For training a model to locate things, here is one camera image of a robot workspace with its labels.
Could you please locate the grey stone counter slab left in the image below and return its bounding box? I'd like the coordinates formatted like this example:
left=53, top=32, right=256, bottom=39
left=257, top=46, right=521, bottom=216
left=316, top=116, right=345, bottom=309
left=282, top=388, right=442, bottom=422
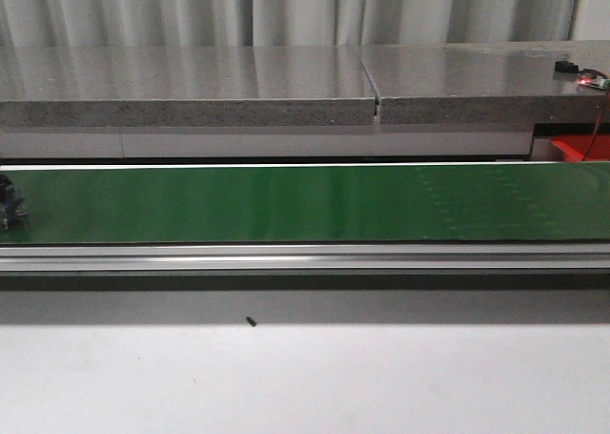
left=1, top=46, right=376, bottom=127

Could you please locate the small sensor circuit board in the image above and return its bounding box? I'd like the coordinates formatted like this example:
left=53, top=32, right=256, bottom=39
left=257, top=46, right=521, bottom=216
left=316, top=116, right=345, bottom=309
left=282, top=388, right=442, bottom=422
left=554, top=60, right=609, bottom=91

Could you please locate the yellow mushroom push button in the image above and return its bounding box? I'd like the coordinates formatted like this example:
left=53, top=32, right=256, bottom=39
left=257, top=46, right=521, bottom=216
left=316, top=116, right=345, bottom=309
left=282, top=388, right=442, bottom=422
left=0, top=175, right=28, bottom=230

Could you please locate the grey stone counter slab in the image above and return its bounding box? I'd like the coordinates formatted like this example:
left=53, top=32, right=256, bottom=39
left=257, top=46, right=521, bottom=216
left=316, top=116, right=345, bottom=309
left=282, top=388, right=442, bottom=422
left=1, top=46, right=376, bottom=127
left=359, top=40, right=609, bottom=124

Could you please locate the white pleated curtain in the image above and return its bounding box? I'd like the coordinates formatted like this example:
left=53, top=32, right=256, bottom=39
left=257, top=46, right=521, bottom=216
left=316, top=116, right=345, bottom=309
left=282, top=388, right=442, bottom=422
left=1, top=0, right=609, bottom=47

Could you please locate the green conveyor belt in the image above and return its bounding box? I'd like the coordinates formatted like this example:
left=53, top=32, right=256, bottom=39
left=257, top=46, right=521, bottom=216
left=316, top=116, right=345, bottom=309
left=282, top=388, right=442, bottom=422
left=1, top=163, right=609, bottom=245

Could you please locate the red black sensor wire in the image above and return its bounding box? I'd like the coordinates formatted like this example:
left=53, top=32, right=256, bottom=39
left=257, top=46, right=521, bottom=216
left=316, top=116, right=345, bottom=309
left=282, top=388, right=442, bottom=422
left=579, top=66, right=610, bottom=161

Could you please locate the aluminium conveyor frame rail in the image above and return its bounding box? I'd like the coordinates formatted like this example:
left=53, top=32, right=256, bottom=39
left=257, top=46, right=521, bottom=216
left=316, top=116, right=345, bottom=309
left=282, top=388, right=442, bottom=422
left=1, top=242, right=609, bottom=273

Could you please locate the grey stone counter slab right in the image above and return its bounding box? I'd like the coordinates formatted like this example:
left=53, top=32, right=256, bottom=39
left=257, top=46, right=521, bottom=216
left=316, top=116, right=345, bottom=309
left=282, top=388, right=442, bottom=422
left=359, top=40, right=609, bottom=124

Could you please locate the red plastic tray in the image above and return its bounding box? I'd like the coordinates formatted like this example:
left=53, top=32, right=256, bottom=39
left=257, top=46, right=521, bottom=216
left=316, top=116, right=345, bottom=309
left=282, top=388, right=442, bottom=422
left=551, top=134, right=610, bottom=163

